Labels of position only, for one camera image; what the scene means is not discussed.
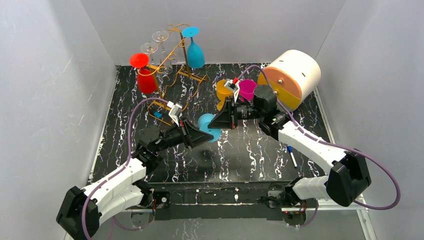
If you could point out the white cylindrical drawer box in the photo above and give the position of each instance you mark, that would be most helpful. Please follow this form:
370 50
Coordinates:
292 76

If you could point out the clear wine glass rear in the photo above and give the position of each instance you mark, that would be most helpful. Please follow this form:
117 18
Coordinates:
160 37

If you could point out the red wine glass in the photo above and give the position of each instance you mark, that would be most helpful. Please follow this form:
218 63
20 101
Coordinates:
145 80

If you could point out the gold wire glass rack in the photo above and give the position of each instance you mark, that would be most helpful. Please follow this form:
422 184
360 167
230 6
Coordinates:
172 65

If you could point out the yellow wine glass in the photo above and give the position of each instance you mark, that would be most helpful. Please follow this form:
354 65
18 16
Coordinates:
222 92

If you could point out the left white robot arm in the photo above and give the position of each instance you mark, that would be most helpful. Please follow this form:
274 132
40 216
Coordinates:
83 210

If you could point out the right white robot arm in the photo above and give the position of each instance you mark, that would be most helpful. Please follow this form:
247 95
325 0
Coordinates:
346 173

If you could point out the magenta wine glass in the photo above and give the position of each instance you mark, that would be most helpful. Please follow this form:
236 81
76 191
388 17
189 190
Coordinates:
247 89

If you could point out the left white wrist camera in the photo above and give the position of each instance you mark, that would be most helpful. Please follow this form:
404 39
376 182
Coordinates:
175 110

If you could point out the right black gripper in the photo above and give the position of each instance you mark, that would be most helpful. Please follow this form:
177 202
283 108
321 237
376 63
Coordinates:
233 112

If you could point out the clear wine glass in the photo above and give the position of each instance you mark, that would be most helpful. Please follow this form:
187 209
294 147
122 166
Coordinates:
150 48
160 37

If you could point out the black marble pattern mat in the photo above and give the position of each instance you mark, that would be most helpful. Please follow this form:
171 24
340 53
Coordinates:
244 154

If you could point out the light blue wine glass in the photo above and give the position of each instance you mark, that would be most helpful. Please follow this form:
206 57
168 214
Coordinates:
203 124

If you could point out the blue white marker pen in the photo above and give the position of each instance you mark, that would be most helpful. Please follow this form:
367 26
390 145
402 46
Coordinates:
290 150

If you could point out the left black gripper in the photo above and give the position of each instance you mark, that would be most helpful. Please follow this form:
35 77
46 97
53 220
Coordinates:
187 133

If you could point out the teal blue wine glass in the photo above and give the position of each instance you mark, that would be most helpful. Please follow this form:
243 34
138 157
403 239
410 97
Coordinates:
195 54

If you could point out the clear wine glass front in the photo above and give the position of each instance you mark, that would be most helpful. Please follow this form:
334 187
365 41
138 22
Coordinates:
150 48

